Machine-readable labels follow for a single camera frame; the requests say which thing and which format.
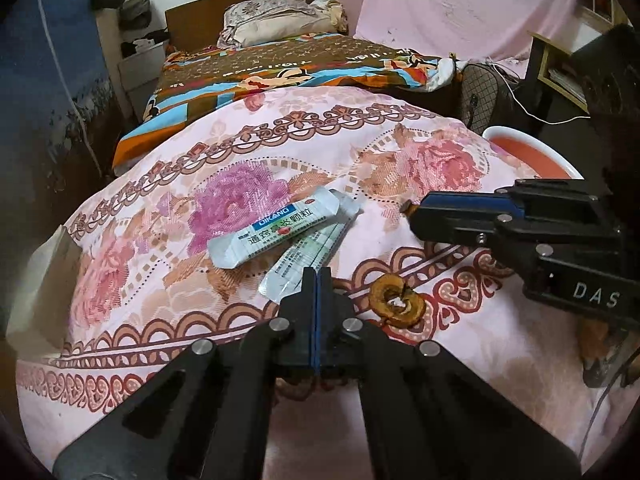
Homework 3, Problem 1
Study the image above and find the grey handbag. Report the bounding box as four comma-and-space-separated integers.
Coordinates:
119, 0, 152, 31

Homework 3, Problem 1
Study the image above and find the orange basin white rim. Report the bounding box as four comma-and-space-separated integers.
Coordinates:
481, 125, 586, 181

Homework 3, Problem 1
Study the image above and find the wooden headboard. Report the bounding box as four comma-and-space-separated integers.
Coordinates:
165, 0, 313, 53

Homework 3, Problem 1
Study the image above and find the dark clothes pile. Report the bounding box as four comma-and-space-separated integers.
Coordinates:
120, 30, 171, 58

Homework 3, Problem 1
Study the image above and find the beige folded cloth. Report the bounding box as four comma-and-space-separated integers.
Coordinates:
312, 0, 349, 36

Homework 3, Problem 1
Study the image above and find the wooden shelf with papers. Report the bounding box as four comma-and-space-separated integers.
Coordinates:
525, 30, 596, 116

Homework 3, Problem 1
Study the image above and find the white sachet blue label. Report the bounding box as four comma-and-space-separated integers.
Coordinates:
206, 186, 341, 270

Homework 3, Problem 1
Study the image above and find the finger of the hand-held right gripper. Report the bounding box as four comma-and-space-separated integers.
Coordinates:
410, 202, 503, 250
422, 191, 523, 216

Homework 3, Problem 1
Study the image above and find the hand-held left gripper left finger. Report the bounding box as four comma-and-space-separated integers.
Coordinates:
52, 266, 318, 480

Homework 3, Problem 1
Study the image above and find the checked brown bag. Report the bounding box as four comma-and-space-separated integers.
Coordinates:
460, 60, 518, 133

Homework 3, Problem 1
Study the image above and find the brown printed blanket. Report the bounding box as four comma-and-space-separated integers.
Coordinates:
112, 34, 461, 171

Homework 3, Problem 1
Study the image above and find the pink hanging cloth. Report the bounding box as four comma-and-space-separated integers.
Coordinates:
352, 0, 583, 63

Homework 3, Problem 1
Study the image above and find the beige pillow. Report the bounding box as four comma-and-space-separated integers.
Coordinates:
232, 7, 333, 47

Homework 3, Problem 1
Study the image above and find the person's right hand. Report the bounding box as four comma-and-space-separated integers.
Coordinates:
577, 317, 628, 388

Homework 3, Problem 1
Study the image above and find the grey cable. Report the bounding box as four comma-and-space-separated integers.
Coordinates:
575, 345, 631, 461

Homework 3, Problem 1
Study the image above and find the white nightstand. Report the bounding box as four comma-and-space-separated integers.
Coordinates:
117, 40, 168, 121

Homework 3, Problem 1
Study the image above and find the white sachet green print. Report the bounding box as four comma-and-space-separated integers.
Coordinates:
259, 191, 362, 303

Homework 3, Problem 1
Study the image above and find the blue printed wardrobe cover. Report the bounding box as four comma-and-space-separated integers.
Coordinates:
0, 0, 123, 201

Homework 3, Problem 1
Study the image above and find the floral pillow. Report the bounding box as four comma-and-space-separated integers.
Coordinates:
222, 0, 316, 28

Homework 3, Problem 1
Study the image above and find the white cable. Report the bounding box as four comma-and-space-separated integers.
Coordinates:
487, 60, 591, 126

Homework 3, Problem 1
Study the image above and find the pink floral blanket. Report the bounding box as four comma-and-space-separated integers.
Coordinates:
15, 85, 621, 471

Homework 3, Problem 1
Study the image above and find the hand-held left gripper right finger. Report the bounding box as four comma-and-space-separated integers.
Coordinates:
317, 266, 583, 480

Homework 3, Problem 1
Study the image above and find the dried orange peel ring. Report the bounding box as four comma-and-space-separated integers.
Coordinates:
369, 274, 427, 330

